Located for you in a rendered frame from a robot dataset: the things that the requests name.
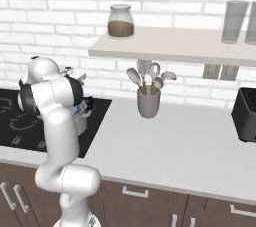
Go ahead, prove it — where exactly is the black toaster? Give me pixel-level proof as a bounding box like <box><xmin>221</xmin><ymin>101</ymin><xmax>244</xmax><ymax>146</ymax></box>
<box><xmin>231</xmin><ymin>86</ymin><xmax>256</xmax><ymax>144</ymax></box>

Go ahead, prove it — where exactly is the glass jar with brown filling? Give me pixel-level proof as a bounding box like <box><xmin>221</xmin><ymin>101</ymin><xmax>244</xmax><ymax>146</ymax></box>
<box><xmin>107</xmin><ymin>3</ymin><xmax>136</xmax><ymax>39</ymax></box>

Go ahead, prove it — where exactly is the grey utensil pot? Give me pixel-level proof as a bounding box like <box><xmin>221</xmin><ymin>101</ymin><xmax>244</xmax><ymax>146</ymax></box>
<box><xmin>136</xmin><ymin>85</ymin><xmax>162</xmax><ymax>119</ymax></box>

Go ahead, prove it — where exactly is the beige wall shelf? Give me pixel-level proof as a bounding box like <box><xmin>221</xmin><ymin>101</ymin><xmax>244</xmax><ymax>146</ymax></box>
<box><xmin>88</xmin><ymin>25</ymin><xmax>256</xmax><ymax>68</ymax></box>

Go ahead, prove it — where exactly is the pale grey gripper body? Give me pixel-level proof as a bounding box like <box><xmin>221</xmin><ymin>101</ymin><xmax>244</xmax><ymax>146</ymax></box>
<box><xmin>73</xmin><ymin>114</ymin><xmax>89</xmax><ymax>137</ymax></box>

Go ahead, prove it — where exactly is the beige wooden spatula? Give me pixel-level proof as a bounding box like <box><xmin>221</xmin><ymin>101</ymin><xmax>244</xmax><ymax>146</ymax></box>
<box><xmin>160</xmin><ymin>70</ymin><xmax>178</xmax><ymax>83</ymax></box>

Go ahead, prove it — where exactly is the white drawer handle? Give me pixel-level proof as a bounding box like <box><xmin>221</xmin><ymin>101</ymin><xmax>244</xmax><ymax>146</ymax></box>
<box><xmin>229</xmin><ymin>204</ymin><xmax>256</xmax><ymax>219</ymax></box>
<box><xmin>121</xmin><ymin>185</ymin><xmax>150</xmax><ymax>199</ymax></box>

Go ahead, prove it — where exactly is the small beige wooden spoon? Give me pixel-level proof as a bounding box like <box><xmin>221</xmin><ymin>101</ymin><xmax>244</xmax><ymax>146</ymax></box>
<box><xmin>151</xmin><ymin>76</ymin><xmax>165</xmax><ymax>95</ymax></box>

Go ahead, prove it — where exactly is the brown cupboard door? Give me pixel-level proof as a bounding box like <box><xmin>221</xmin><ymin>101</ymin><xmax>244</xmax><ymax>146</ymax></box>
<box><xmin>0</xmin><ymin>161</ymin><xmax>21</xmax><ymax>227</ymax></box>
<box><xmin>6</xmin><ymin>164</ymin><xmax>64</xmax><ymax>227</ymax></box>

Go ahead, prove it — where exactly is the tall clear drinking glass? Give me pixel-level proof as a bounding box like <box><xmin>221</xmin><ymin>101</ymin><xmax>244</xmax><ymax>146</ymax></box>
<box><xmin>220</xmin><ymin>0</ymin><xmax>250</xmax><ymax>45</ymax></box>

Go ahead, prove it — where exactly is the metal slotted turner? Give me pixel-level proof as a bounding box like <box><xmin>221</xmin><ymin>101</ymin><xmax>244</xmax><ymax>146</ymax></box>
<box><xmin>136</xmin><ymin>59</ymin><xmax>153</xmax><ymax>87</ymax></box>

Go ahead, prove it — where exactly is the black hob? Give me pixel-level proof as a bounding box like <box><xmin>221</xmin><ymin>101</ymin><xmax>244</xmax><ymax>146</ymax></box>
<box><xmin>0</xmin><ymin>87</ymin><xmax>113</xmax><ymax>159</ymax></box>

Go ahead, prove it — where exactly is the brown drawer front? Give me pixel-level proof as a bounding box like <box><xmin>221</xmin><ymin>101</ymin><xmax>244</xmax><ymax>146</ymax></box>
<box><xmin>98</xmin><ymin>180</ymin><xmax>177</xmax><ymax>227</ymax></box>
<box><xmin>186</xmin><ymin>194</ymin><xmax>256</xmax><ymax>227</ymax></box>

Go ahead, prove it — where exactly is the grey wall socket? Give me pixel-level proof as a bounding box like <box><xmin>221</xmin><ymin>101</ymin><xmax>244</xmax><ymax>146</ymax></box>
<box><xmin>219</xmin><ymin>64</ymin><xmax>240</xmax><ymax>82</ymax></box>
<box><xmin>202</xmin><ymin>63</ymin><xmax>222</xmax><ymax>80</ymax></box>

